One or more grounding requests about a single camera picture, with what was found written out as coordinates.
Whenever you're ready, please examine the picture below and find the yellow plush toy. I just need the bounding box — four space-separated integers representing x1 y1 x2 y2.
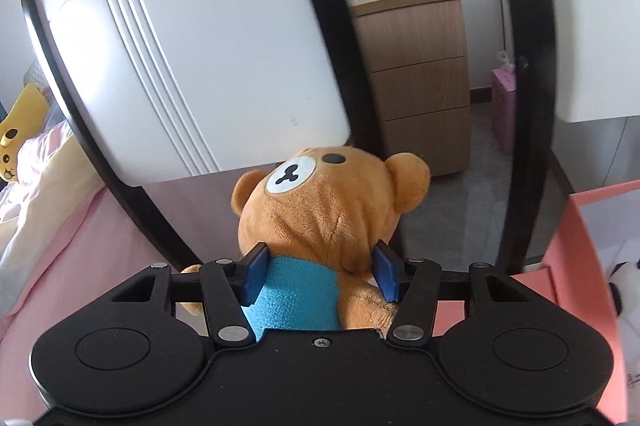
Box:
0 83 51 184

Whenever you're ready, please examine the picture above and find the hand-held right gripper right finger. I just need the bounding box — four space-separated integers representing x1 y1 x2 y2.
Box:
372 240 538 349

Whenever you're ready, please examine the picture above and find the salmon shoe box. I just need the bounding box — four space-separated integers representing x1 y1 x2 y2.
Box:
512 180 640 426

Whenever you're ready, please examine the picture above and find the pink tissue box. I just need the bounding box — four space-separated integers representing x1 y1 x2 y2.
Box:
490 51 519 156

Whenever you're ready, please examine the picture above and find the panda plush toy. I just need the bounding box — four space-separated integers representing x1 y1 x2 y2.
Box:
605 258 640 318

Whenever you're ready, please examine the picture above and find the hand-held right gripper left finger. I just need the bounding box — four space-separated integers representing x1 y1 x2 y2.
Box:
105 242 269 349

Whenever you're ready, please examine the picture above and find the brown bear plush toy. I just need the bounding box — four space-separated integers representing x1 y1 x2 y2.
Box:
180 145 432 342

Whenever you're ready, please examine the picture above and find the cream quilt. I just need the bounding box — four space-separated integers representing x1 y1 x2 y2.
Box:
0 121 103 307

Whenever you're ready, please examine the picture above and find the wooden nightstand with drawers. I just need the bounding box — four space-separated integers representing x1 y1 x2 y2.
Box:
342 0 472 178

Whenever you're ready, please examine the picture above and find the white chair with black frame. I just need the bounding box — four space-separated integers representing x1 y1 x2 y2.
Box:
486 0 640 278
20 0 357 268

